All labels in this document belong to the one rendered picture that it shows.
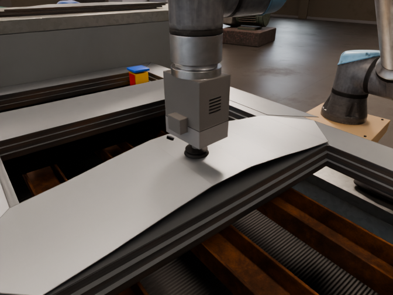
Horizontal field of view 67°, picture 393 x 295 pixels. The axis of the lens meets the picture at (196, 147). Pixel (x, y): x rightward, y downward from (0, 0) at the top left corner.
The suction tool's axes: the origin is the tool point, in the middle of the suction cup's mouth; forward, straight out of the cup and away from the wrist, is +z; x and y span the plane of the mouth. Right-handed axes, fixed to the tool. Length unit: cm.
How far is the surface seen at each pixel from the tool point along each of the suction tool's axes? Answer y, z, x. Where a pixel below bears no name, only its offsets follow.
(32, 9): -91, -19, 4
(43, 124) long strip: -39.7, 2.7, -13.9
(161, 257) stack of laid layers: 9.2, 5.5, -14.6
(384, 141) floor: -26, 90, 232
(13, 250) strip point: -1.4, 2.1, -29.3
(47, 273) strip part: 5.0, 1.9, -27.2
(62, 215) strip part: -2.9, 1.4, -22.5
